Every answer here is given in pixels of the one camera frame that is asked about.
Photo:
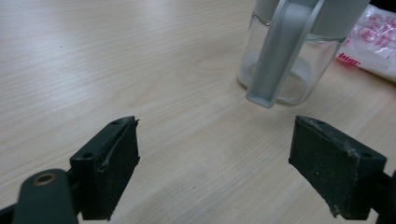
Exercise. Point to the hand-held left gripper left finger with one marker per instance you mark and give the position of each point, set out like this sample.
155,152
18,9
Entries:
106,174

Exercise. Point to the clear plastic bag red print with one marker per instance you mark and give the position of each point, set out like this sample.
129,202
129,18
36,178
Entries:
372,43

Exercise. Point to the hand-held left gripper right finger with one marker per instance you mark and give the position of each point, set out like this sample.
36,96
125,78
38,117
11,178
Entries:
333,174

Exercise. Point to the glass jar with white lid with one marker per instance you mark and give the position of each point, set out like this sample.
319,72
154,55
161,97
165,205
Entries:
280,53

